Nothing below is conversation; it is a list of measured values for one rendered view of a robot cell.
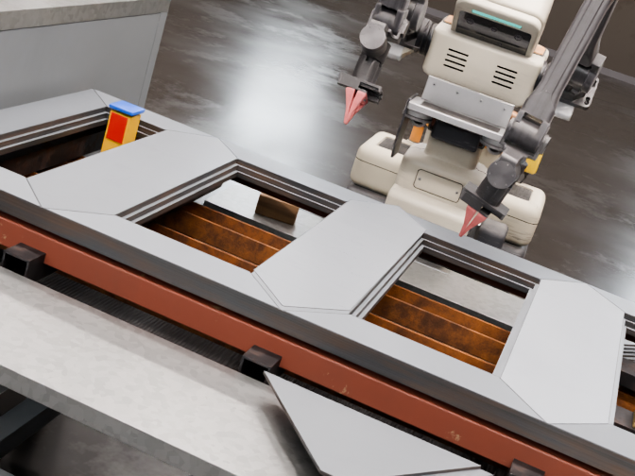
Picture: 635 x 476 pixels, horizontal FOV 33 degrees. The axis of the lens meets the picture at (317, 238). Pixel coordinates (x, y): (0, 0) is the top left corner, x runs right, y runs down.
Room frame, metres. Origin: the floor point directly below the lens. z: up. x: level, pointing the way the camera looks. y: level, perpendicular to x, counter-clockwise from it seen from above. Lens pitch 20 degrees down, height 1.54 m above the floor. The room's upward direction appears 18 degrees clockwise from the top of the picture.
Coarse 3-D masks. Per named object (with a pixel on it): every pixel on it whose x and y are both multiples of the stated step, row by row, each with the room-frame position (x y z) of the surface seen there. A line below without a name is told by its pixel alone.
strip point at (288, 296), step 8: (256, 272) 1.66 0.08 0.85; (264, 280) 1.64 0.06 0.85; (272, 280) 1.65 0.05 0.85; (280, 280) 1.66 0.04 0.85; (272, 288) 1.62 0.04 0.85; (280, 288) 1.63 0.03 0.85; (288, 288) 1.64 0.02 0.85; (296, 288) 1.65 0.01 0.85; (280, 296) 1.60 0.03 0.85; (288, 296) 1.61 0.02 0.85; (296, 296) 1.62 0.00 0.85; (304, 296) 1.63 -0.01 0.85; (312, 296) 1.64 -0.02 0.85; (288, 304) 1.58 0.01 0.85; (296, 304) 1.58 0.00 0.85; (304, 304) 1.60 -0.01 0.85; (312, 304) 1.61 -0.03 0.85; (320, 304) 1.62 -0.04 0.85; (328, 304) 1.63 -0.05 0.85; (336, 304) 1.64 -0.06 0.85
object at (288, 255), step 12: (288, 252) 1.80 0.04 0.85; (300, 252) 1.82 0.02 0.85; (300, 264) 1.76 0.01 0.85; (312, 264) 1.78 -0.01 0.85; (324, 264) 1.80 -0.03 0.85; (324, 276) 1.74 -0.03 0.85; (336, 276) 1.76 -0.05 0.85; (348, 276) 1.78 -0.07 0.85; (348, 288) 1.72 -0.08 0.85; (360, 288) 1.74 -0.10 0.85
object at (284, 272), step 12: (264, 264) 1.71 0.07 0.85; (276, 264) 1.72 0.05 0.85; (288, 264) 1.74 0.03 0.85; (276, 276) 1.67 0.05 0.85; (288, 276) 1.69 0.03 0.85; (300, 276) 1.71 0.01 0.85; (312, 276) 1.72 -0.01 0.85; (300, 288) 1.66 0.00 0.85; (312, 288) 1.67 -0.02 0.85; (324, 288) 1.69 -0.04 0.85; (336, 288) 1.71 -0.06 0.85; (336, 300) 1.65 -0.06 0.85; (348, 300) 1.67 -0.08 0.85
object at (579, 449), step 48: (0, 144) 1.92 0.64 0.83; (0, 192) 1.66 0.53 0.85; (192, 192) 2.02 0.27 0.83; (288, 192) 2.22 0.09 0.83; (96, 240) 1.62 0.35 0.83; (432, 240) 2.16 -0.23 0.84; (192, 288) 1.58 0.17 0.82; (384, 288) 1.84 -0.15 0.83; (528, 288) 2.09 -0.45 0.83; (336, 336) 1.53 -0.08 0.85; (624, 336) 1.99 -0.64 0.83; (432, 384) 1.49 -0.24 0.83; (528, 432) 1.46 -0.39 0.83
